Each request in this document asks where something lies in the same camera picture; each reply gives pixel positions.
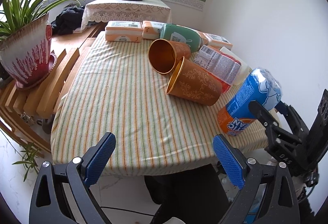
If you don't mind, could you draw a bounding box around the white plastic cup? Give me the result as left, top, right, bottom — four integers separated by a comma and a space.
220, 46, 253, 86

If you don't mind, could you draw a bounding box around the orange patterned cup front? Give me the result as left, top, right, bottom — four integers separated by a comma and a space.
166, 57, 222, 106

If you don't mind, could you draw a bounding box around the orange patterned cup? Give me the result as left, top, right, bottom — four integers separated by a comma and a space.
166, 57, 222, 106
148, 39, 191, 74

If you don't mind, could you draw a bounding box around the orange patterned cup rear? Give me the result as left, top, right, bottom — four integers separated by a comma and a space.
148, 39, 191, 74

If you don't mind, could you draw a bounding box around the clear red labelled jar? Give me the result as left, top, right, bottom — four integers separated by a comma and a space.
194, 45, 242, 93

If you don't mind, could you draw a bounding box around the wooden slatted bench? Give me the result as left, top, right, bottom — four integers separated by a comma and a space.
1, 23, 106, 157

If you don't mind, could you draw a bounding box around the striped table cloth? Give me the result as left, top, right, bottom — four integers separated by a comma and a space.
50, 30, 279, 176

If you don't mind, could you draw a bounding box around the orange tissue pack right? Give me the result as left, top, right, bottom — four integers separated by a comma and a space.
196, 31, 233, 50

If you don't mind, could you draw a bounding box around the orange tissue pack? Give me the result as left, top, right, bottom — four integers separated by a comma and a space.
196, 31, 233, 50
142, 20, 165, 40
105, 20, 143, 43

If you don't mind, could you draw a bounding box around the green thermos bottle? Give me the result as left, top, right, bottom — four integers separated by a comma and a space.
159, 24, 203, 53

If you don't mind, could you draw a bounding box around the red white flower pot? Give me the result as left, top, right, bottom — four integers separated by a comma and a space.
1, 13, 57, 90

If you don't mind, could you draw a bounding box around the orange tissue pack left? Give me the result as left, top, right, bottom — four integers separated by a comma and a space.
105, 20, 143, 43

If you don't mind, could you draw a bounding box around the orange tissue pack middle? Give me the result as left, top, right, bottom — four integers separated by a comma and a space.
142, 20, 165, 40

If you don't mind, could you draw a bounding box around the black bag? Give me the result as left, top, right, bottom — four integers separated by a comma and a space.
51, 6, 84, 35

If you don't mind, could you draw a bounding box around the lace covered side table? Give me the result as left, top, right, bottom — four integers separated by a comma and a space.
81, 0, 172, 29

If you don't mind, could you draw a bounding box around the green spider plant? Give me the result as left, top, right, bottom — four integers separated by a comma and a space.
1, 0, 83, 41

